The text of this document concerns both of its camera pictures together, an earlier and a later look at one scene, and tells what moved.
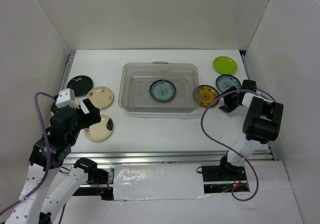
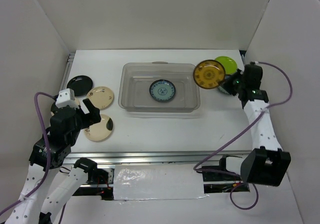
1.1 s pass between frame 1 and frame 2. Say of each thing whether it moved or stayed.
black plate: stayed
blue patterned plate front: stayed
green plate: stayed
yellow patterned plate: moved
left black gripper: stayed
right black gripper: moved
